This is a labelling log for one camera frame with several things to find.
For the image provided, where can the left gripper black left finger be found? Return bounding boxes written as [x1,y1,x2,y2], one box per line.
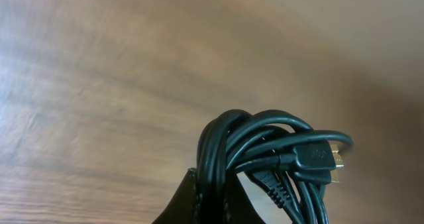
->
[152,168,199,224]

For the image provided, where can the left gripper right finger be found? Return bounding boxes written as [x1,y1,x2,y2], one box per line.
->
[228,174,265,224]

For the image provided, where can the black cable bundle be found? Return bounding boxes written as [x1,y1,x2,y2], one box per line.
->
[195,109,354,224]

